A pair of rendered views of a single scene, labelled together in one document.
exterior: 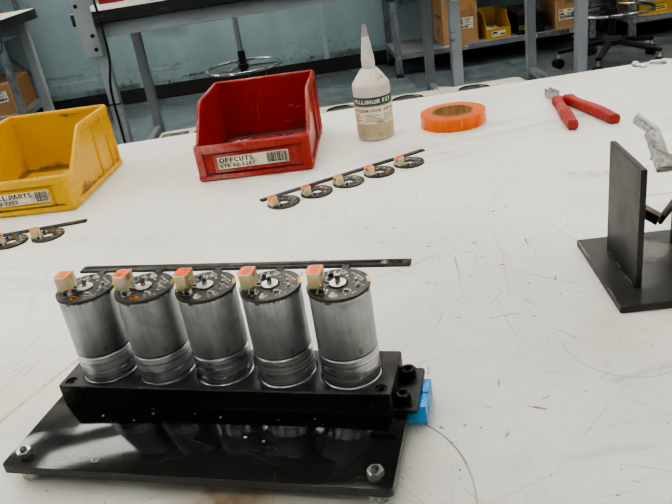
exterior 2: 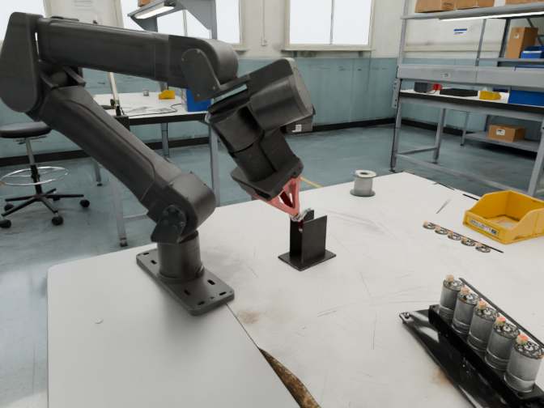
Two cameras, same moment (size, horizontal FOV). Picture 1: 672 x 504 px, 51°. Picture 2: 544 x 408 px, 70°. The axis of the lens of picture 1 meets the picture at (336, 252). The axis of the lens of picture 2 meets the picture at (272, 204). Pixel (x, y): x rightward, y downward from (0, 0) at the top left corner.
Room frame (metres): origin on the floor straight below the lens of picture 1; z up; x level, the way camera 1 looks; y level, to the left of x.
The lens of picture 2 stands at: (-0.12, -0.14, 1.08)
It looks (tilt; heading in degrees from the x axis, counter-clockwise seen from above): 21 degrees down; 61
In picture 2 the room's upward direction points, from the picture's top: straight up
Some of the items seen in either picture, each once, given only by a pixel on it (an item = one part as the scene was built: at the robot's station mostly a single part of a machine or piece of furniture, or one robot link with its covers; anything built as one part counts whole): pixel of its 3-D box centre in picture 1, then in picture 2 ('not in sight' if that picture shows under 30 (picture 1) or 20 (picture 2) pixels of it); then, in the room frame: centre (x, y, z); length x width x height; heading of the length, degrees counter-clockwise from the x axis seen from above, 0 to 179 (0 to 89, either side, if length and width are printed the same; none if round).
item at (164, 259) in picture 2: not in sight; (179, 254); (0.01, 0.38, 0.79); 0.20 x 0.07 x 0.08; 101
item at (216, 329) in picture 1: (218, 336); (482, 330); (0.26, 0.05, 0.79); 0.02 x 0.02 x 0.05
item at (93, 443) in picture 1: (218, 423); (462, 355); (0.24, 0.06, 0.76); 0.16 x 0.07 x 0.01; 73
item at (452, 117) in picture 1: (453, 116); not in sight; (0.63, -0.13, 0.76); 0.06 x 0.06 x 0.01
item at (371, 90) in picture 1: (370, 82); not in sight; (0.63, -0.05, 0.80); 0.03 x 0.03 x 0.10
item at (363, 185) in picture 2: not in sight; (363, 183); (0.52, 0.55, 0.78); 0.06 x 0.06 x 0.05
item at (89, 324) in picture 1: (101, 335); (450, 301); (0.27, 0.11, 0.79); 0.02 x 0.02 x 0.05
